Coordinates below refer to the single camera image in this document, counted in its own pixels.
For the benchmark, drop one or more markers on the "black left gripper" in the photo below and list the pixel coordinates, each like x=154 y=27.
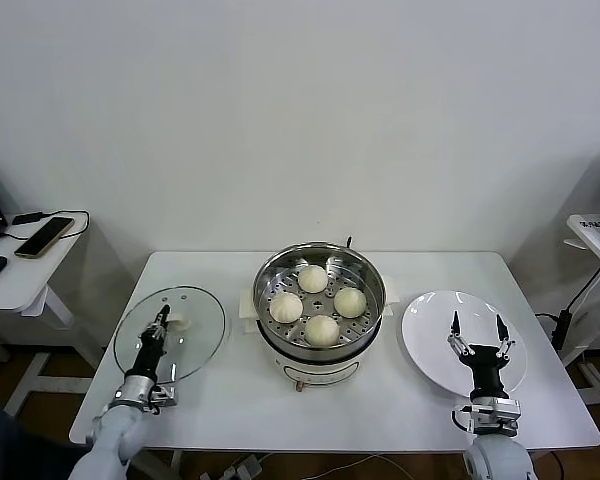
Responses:
x=147 y=360

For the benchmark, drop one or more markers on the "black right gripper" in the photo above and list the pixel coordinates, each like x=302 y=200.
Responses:
x=486 y=370

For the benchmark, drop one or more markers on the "white steamed baozi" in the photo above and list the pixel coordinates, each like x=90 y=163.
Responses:
x=350 y=302
x=286 y=306
x=312 y=278
x=321 y=330

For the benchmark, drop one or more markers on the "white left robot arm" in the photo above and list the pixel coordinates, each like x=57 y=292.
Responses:
x=115 y=440

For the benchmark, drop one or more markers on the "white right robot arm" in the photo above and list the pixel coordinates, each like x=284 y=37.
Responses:
x=500 y=457

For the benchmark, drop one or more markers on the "stainless steel steamer basket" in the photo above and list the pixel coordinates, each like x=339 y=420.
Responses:
x=370 y=325

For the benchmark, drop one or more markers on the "white round plate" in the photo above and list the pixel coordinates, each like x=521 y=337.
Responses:
x=425 y=340

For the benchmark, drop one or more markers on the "white table leg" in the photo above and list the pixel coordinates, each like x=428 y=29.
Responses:
x=177 y=465

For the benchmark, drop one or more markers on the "white side table with phone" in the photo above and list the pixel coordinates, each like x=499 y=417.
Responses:
x=25 y=287

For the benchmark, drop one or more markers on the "gold smartphone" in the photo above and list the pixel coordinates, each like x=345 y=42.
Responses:
x=42 y=239

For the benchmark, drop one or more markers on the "white side table with label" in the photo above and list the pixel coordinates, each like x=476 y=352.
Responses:
x=592 y=242

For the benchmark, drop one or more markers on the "white electric cooker base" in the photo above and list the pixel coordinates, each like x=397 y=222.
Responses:
x=320 y=372

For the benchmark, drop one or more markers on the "white floor power strip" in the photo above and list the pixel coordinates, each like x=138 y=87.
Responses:
x=245 y=467

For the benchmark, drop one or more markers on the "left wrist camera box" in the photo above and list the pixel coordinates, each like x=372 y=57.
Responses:
x=165 y=395

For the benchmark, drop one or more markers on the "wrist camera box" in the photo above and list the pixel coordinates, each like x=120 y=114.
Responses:
x=165 y=395
x=495 y=415

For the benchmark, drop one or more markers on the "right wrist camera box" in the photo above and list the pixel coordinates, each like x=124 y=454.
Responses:
x=495 y=415

